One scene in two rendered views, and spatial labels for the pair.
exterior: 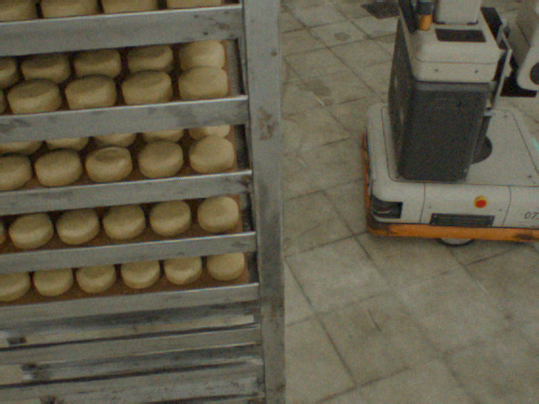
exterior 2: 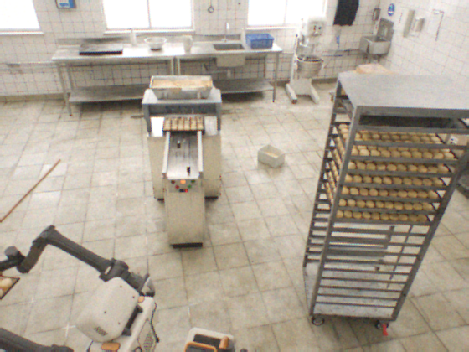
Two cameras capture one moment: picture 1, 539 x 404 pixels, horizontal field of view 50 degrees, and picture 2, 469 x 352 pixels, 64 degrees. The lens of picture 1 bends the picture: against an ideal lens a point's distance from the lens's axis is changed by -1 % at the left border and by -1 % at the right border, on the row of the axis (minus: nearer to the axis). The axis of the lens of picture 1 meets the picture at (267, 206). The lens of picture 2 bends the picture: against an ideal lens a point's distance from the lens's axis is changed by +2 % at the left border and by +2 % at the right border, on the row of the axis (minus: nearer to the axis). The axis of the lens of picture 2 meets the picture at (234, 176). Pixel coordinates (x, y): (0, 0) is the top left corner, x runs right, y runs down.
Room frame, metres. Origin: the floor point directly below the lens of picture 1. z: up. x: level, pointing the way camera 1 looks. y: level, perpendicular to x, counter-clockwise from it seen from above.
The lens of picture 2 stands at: (2.69, -0.40, 2.55)
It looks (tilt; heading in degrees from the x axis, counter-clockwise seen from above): 35 degrees down; 186
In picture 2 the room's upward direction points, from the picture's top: 2 degrees clockwise
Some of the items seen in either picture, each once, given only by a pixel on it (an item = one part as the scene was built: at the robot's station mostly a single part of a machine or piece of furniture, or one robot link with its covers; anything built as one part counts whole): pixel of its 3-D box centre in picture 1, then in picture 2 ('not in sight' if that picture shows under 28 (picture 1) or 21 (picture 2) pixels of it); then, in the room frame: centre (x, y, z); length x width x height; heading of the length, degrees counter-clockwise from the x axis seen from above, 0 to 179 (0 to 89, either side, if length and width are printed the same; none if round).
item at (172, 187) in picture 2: not in sight; (183, 184); (0.31, -1.06, 0.77); 0.24 x 0.04 x 0.14; 102
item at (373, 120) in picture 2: not in sight; (400, 113); (0.67, 0.33, 1.68); 0.60 x 0.40 x 0.02; 94
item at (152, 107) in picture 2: not in sight; (183, 112); (-0.54, -1.24, 1.01); 0.72 x 0.33 x 0.34; 102
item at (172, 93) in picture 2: not in sight; (182, 88); (-0.54, -1.24, 1.25); 0.56 x 0.29 x 0.14; 102
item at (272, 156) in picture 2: not in sight; (270, 155); (-1.41, -0.35, 0.08); 0.30 x 0.22 x 0.16; 54
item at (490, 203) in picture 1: (449, 166); not in sight; (1.84, -0.74, 0.16); 0.67 x 0.64 x 0.25; 84
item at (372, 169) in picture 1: (370, 154); not in sight; (1.85, -0.41, 0.23); 0.41 x 0.02 x 0.08; 174
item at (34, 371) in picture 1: (144, 361); (356, 295); (0.86, 0.33, 0.33); 0.64 x 0.03 x 0.03; 94
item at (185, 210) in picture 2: not in sight; (185, 189); (-0.05, -1.14, 0.45); 0.70 x 0.34 x 0.90; 12
